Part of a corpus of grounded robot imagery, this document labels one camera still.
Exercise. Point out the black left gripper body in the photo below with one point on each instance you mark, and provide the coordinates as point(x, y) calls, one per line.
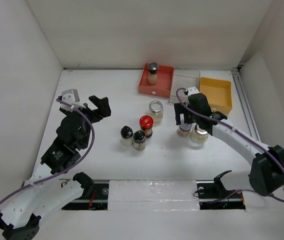
point(86, 138)

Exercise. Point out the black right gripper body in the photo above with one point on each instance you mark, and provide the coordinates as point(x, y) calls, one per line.
point(196, 117)

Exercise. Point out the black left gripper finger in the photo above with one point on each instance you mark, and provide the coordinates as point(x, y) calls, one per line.
point(93, 115)
point(103, 109)

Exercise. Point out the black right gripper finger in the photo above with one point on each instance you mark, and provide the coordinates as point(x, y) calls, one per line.
point(188, 118)
point(179, 110)

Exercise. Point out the white-lid small brown jar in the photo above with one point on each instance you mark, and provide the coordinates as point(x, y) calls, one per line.
point(184, 129)

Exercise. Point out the silver-cap white spice shaker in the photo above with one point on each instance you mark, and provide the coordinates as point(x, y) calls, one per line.
point(152, 72)

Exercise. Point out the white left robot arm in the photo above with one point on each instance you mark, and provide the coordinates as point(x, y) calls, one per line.
point(22, 212)

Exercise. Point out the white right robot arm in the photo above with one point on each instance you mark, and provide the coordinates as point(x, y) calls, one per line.
point(267, 162)

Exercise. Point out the silver-lid clear glass jar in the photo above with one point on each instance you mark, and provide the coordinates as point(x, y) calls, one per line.
point(198, 136)

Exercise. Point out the yellow plastic bin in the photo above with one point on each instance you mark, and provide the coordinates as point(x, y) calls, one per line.
point(218, 93)

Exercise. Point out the open clear glass jar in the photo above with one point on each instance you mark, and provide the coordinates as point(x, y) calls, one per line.
point(155, 110)

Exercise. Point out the clear plastic bin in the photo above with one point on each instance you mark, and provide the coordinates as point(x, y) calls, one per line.
point(183, 78)

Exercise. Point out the red-lid dark sauce jar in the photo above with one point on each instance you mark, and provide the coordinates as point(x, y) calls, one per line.
point(146, 123)

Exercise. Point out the black-cap white spice bottle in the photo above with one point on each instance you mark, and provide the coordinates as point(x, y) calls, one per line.
point(126, 136)

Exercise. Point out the red plastic bin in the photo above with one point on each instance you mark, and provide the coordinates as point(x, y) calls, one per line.
point(164, 82)

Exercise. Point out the black-cap brown spice bottle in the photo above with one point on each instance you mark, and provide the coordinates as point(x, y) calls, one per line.
point(139, 140)

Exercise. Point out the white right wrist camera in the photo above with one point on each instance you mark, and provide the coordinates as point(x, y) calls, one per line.
point(191, 91)

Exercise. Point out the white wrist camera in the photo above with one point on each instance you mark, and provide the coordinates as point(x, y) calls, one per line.
point(191, 91)
point(71, 97)

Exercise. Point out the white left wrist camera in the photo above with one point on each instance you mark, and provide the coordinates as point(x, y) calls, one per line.
point(71, 97)

